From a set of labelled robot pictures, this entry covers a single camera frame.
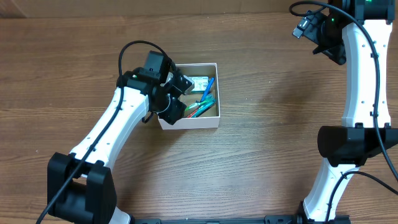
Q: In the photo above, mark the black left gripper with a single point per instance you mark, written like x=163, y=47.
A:
x=177, y=108

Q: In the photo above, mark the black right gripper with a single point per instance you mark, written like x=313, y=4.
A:
x=336, y=51

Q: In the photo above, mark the green white toothbrush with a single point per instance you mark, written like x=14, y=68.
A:
x=199, y=104

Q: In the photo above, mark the Colgate toothpaste tube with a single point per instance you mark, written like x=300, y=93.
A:
x=196, y=113

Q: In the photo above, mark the green soap bar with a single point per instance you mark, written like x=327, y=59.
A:
x=200, y=84

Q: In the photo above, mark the blue disposable razor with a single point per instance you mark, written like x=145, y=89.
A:
x=207, y=90

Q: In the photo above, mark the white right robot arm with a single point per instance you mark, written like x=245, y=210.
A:
x=355, y=34

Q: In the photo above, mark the white cardboard box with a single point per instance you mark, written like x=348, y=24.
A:
x=211, y=117

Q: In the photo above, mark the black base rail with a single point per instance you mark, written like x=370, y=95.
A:
x=268, y=219

